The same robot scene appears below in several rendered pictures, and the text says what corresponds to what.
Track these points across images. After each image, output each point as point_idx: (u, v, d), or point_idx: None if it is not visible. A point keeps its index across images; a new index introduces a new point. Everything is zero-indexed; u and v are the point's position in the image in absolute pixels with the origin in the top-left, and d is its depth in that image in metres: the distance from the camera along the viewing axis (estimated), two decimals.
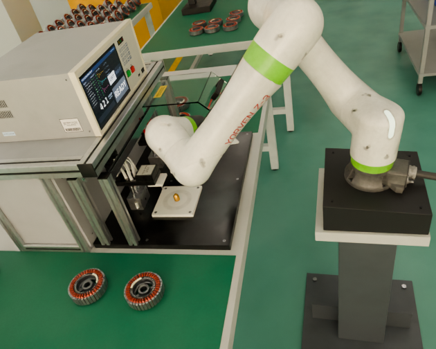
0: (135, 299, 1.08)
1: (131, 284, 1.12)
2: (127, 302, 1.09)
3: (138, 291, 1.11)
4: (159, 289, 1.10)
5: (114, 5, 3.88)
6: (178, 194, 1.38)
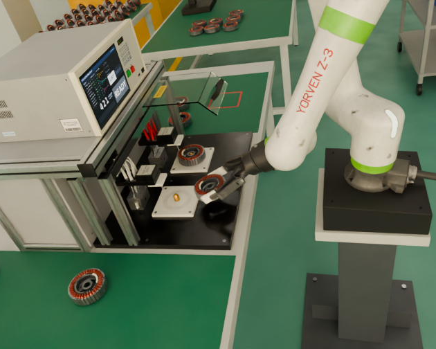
0: (210, 190, 1.28)
1: (198, 187, 1.31)
2: None
3: (207, 190, 1.31)
4: (223, 178, 1.32)
5: (114, 5, 3.88)
6: (178, 194, 1.38)
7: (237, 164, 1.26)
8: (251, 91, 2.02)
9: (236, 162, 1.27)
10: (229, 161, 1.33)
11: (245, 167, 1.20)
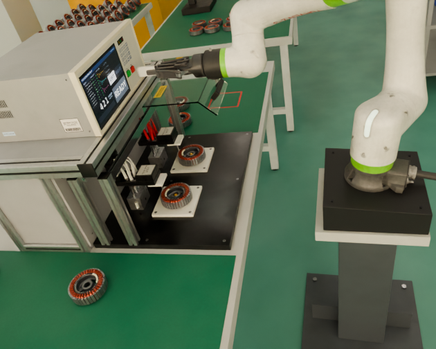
0: (176, 199, 1.33)
1: (165, 194, 1.37)
2: (169, 206, 1.34)
3: (172, 197, 1.37)
4: (189, 188, 1.38)
5: (114, 5, 3.88)
6: (178, 194, 1.38)
7: (183, 61, 1.28)
8: (251, 91, 2.02)
9: (180, 60, 1.29)
10: (167, 63, 1.32)
11: (192, 65, 1.24)
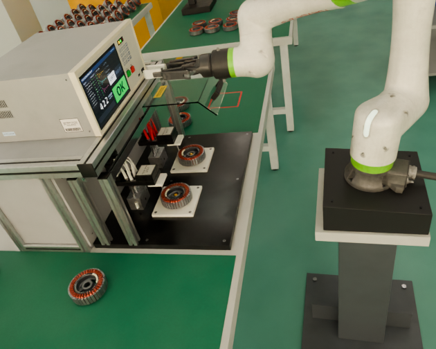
0: (176, 199, 1.33)
1: (165, 194, 1.37)
2: (169, 206, 1.34)
3: (172, 197, 1.37)
4: (189, 188, 1.38)
5: (114, 5, 3.88)
6: (178, 194, 1.38)
7: (190, 61, 1.28)
8: (251, 91, 2.02)
9: (188, 60, 1.29)
10: (175, 61, 1.32)
11: (200, 64, 1.23)
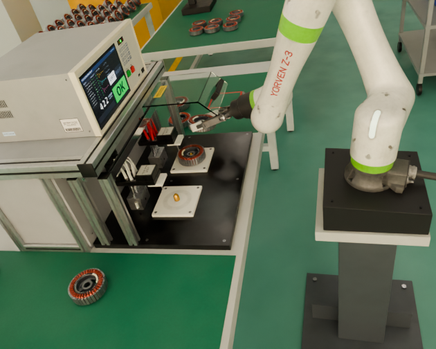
0: None
1: (192, 118, 1.58)
2: None
3: None
4: None
5: (114, 5, 3.88)
6: (178, 194, 1.38)
7: (227, 107, 1.51)
8: (251, 91, 2.02)
9: (227, 106, 1.52)
10: (224, 108, 1.59)
11: (230, 108, 1.45)
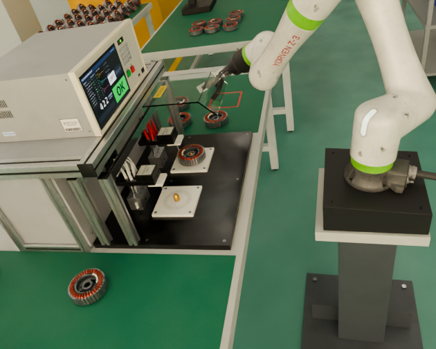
0: (213, 120, 1.77)
1: (207, 116, 1.81)
2: (207, 124, 1.79)
3: (212, 120, 1.81)
4: (226, 115, 1.80)
5: (114, 5, 3.88)
6: (178, 194, 1.38)
7: (227, 65, 1.62)
8: (251, 91, 2.02)
9: None
10: None
11: (228, 66, 1.56)
